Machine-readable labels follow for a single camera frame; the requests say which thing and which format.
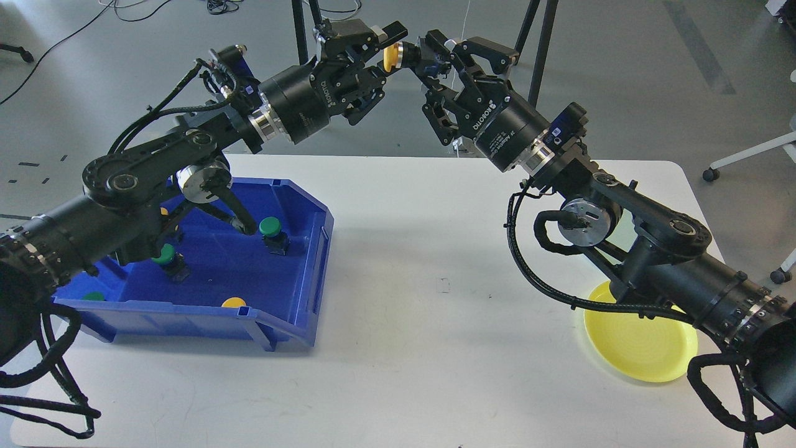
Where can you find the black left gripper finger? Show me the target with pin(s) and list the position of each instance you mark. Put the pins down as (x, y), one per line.
(359, 97)
(352, 41)

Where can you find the black left tripod legs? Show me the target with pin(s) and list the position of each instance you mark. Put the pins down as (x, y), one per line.
(301, 25)

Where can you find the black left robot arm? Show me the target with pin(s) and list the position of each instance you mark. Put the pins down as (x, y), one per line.
(167, 163)

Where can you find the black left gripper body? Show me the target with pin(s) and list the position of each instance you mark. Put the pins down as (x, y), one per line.
(301, 100)

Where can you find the green button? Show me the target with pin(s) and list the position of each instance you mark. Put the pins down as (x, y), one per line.
(172, 263)
(94, 296)
(274, 237)

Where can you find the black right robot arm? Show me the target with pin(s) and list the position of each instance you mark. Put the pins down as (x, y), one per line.
(655, 258)

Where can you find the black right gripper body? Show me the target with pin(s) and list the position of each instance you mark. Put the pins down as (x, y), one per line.
(503, 126)

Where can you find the blue plastic bin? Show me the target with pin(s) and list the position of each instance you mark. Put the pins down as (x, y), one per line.
(283, 293)

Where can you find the yellow plate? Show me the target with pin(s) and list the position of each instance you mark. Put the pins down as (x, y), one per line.
(651, 351)

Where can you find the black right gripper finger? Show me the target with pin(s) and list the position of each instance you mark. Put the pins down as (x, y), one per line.
(437, 104)
(480, 63)

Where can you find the yellow button front edge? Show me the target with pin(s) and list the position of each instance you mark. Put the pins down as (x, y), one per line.
(234, 302)

